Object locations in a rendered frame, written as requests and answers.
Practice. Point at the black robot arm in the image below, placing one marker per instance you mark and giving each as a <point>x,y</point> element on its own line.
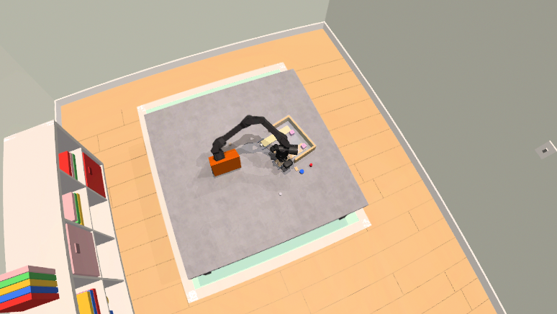
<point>248,120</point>

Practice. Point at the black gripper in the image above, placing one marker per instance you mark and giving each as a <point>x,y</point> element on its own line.
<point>281,158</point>

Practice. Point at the pale yellow flat strip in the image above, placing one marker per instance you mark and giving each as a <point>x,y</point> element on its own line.
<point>268,140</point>

